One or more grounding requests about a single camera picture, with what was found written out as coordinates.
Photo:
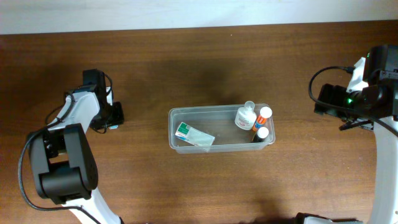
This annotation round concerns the orange bottle white cap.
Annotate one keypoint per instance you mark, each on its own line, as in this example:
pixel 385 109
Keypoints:
pixel 264 114

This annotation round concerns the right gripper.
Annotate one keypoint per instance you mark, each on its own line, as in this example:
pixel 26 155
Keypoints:
pixel 331 94

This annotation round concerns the clear plastic container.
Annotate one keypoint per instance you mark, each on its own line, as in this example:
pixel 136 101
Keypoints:
pixel 216 121

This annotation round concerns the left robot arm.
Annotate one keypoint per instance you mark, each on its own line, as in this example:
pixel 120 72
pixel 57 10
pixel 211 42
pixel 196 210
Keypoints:
pixel 63 166

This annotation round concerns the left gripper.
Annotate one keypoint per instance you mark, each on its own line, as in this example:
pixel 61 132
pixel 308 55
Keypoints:
pixel 119 119

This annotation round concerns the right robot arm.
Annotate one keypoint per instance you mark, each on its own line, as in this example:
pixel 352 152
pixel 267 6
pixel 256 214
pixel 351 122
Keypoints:
pixel 380 73

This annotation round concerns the white green medicine box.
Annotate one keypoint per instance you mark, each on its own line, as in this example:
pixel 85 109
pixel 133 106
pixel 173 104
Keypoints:
pixel 193 136

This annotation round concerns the clear sanitizer bottle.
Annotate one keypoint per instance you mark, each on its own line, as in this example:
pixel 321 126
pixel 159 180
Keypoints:
pixel 245 116

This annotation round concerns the black bottle white cap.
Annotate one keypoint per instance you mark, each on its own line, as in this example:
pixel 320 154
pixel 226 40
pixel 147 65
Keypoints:
pixel 261 134

